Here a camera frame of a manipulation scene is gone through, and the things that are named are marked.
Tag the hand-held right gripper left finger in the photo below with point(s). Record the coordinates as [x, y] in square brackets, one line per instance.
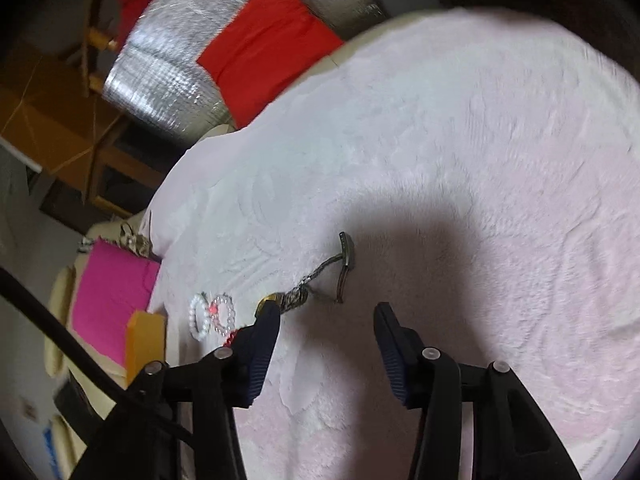
[260, 340]

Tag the red cloth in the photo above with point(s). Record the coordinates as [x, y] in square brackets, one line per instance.
[270, 50]

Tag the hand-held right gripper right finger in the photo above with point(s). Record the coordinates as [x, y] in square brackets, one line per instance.
[392, 345]

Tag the silver foil insulation sheet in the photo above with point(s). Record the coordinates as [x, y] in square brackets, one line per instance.
[190, 75]

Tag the orange box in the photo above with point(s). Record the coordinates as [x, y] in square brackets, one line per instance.
[144, 344]

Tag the pink fluffy blanket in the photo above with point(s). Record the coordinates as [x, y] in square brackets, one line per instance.
[400, 240]

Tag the cardboard box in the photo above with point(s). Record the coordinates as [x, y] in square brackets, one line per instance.
[50, 120]

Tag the wooden chair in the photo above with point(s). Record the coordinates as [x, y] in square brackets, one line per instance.
[100, 35]

